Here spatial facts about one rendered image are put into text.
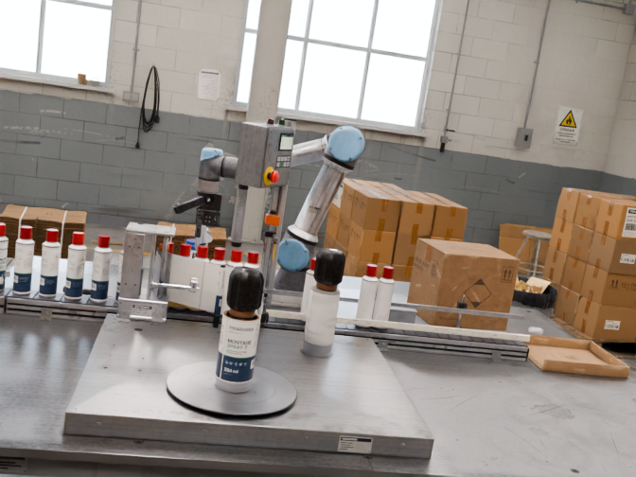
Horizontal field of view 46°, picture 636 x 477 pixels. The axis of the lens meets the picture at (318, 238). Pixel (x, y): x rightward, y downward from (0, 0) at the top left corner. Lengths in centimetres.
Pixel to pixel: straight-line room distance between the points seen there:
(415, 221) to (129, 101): 326
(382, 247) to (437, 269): 310
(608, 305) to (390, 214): 171
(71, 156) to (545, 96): 499
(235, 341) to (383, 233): 408
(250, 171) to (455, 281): 85
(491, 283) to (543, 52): 602
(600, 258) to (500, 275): 314
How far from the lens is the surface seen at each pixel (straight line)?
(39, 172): 783
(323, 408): 180
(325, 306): 207
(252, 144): 231
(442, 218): 588
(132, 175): 774
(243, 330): 173
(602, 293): 582
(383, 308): 242
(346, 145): 251
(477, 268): 271
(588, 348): 291
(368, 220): 569
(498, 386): 232
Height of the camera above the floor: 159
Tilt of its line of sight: 11 degrees down
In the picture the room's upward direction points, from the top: 8 degrees clockwise
